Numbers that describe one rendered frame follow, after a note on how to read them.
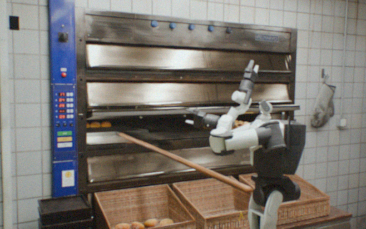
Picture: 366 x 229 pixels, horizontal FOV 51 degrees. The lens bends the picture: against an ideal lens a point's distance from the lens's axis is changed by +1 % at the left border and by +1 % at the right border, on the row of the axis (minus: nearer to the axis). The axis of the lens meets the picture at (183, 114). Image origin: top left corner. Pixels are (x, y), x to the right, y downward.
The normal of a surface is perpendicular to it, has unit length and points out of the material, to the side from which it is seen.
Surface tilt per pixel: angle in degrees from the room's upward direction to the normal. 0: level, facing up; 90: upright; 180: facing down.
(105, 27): 90
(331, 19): 90
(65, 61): 90
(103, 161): 70
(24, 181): 90
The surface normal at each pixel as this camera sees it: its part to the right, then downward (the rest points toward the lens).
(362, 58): 0.46, 0.08
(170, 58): 0.44, -0.26
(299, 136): -0.14, 0.09
